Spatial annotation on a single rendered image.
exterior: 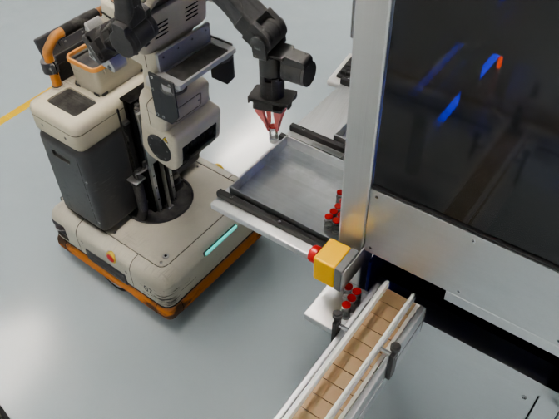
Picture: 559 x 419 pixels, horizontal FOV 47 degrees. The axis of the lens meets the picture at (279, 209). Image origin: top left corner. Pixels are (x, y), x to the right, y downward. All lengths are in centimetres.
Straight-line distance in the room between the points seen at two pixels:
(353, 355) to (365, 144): 44
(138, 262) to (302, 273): 68
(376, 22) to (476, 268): 51
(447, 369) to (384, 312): 25
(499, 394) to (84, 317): 166
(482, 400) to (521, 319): 34
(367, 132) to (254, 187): 61
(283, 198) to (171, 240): 83
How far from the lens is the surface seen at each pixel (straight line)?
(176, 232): 248
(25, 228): 308
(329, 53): 391
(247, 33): 140
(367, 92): 116
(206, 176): 268
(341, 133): 190
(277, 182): 176
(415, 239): 132
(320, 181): 176
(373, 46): 111
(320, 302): 150
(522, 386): 151
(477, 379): 158
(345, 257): 139
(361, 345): 138
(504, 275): 128
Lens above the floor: 210
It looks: 46 degrees down
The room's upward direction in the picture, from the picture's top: 1 degrees counter-clockwise
